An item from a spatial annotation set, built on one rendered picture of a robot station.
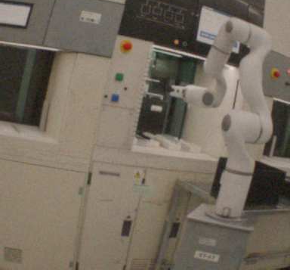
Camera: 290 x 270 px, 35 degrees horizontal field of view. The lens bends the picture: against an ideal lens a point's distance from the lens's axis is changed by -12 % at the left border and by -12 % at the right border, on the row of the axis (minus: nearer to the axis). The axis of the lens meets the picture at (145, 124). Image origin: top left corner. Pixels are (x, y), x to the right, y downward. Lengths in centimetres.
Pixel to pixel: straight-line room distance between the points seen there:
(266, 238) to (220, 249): 137
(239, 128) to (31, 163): 100
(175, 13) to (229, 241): 122
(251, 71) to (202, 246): 71
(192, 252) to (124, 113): 85
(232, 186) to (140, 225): 84
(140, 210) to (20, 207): 66
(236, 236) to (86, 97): 99
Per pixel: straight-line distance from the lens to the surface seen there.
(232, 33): 191
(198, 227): 185
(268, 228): 316
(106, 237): 253
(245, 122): 181
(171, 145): 276
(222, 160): 235
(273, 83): 286
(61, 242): 246
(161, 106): 269
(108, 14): 231
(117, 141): 240
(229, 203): 188
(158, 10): 243
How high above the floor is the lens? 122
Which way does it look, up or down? 5 degrees down
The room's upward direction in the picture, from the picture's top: 12 degrees clockwise
